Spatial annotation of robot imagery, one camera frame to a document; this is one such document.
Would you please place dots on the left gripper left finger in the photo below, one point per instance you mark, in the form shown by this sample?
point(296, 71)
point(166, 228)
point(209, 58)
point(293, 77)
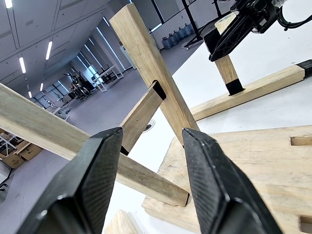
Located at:
point(92, 175)

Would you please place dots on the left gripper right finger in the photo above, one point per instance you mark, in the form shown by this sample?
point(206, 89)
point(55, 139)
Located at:
point(212, 185)

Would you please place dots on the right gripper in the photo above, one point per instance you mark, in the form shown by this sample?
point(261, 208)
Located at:
point(260, 14)

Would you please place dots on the wooden cross bar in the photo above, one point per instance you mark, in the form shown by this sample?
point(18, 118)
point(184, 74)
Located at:
point(228, 69)
point(141, 114)

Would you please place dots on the black metal stand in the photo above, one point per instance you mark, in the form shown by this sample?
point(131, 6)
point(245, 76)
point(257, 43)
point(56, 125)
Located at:
point(192, 26)

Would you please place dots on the blue water bottle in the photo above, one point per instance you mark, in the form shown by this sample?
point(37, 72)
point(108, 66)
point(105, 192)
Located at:
point(167, 43)
point(188, 29)
point(181, 33)
point(174, 39)

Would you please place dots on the wooden seat board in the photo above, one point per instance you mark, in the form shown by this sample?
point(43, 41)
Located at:
point(263, 165)

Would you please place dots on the wooden leg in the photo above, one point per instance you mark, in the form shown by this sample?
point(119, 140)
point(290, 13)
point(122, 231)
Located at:
point(146, 56)
point(268, 85)
point(41, 126)

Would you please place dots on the cardboard box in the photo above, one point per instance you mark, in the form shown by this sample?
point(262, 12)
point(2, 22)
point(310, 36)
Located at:
point(12, 161)
point(30, 152)

